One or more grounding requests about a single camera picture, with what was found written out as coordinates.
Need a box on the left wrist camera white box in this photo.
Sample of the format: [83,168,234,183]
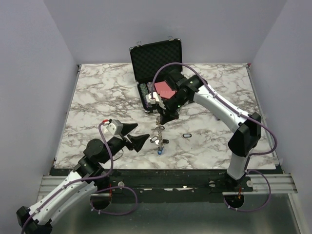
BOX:
[102,119,123,136]

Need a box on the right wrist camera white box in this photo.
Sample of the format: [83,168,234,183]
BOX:
[145,92,166,110]

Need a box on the silver disc keyring holder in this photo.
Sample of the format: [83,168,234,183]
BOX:
[150,117,164,149]

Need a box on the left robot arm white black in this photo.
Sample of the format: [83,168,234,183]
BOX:
[17,119,149,234]

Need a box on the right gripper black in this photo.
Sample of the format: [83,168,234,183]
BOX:
[156,93,188,125]

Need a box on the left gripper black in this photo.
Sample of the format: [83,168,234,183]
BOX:
[100,123,150,164]

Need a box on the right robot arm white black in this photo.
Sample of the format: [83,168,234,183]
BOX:
[157,69,261,191]

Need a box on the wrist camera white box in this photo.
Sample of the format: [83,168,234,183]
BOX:
[145,92,166,110]
[102,119,123,136]

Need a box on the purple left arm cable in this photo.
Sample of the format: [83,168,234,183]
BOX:
[20,121,138,234]

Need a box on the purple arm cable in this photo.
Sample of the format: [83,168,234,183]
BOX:
[20,121,138,234]
[151,62,278,212]

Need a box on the pink playing card deck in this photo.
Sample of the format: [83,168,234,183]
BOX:
[154,81,176,99]

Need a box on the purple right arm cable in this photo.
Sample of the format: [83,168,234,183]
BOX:
[151,62,278,212]

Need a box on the black poker chip case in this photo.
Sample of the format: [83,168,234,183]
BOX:
[129,36,195,115]

